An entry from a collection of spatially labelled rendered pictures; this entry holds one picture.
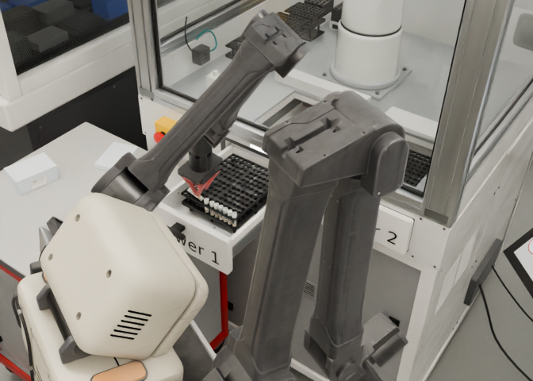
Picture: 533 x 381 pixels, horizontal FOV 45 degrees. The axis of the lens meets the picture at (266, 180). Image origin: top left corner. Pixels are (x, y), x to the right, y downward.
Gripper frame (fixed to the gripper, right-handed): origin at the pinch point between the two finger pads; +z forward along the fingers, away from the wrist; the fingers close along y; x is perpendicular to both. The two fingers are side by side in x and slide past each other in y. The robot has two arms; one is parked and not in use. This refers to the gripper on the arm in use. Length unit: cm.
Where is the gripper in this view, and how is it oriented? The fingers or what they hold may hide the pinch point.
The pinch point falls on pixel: (200, 189)
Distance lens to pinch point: 166.5
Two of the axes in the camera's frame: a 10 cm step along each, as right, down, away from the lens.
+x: 8.2, 4.5, -3.5
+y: -5.7, 5.7, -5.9
